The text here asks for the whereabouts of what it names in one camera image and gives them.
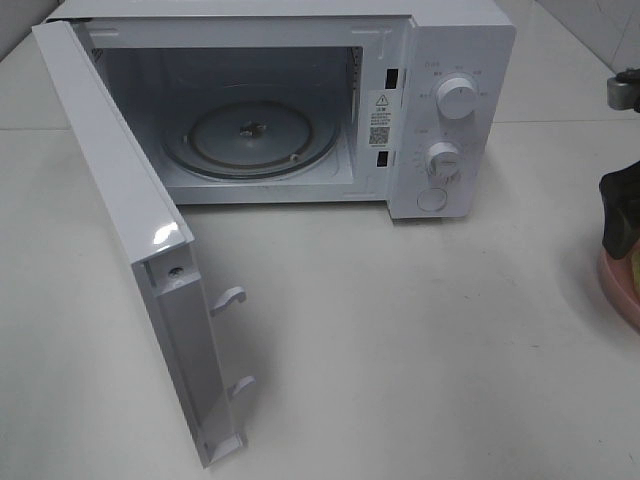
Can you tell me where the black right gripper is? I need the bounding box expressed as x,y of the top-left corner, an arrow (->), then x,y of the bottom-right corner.
599,68 -> 640,260

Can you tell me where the pink plate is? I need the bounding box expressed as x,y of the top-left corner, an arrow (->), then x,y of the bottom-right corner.
598,246 -> 640,330

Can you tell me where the glass microwave turntable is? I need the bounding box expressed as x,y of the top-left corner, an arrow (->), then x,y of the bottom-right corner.
163,99 -> 340,181

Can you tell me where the upper white power knob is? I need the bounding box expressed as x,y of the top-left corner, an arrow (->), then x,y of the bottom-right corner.
435,74 -> 478,120

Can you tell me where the lower white timer knob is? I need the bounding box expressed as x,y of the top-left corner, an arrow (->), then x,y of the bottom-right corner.
426,142 -> 461,178

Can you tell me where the round white door button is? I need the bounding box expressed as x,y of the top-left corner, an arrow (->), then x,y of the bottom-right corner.
417,187 -> 447,212

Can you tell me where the white warning label sticker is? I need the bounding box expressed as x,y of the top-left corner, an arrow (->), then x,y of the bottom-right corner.
366,89 -> 398,149

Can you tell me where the sandwich with white bread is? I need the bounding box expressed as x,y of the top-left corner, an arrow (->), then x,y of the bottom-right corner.
631,250 -> 640,299

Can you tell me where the white microwave oven body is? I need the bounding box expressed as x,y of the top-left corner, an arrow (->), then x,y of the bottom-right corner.
42,1 -> 516,219

